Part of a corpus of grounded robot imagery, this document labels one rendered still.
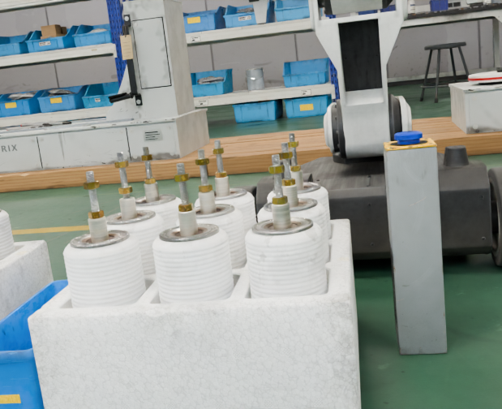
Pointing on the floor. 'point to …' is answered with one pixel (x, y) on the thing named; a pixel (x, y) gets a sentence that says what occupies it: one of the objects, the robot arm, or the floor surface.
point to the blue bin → (12, 358)
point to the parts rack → (126, 62)
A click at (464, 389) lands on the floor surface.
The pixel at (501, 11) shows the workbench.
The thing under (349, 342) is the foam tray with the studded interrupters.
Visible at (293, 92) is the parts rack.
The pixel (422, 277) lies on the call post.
